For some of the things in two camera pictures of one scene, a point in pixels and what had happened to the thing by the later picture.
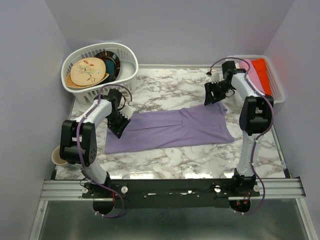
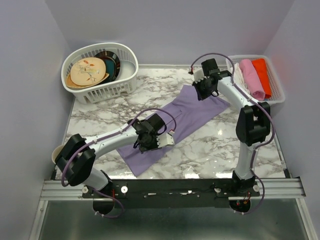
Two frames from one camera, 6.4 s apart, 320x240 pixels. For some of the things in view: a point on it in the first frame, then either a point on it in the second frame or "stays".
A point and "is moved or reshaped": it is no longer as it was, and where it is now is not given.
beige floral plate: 87,71 stays
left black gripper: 118,130 → 143,149
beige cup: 56,156 stays
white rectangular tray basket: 277,90 stays
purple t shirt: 189,126 is moved or reshaped
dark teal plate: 111,68 stays
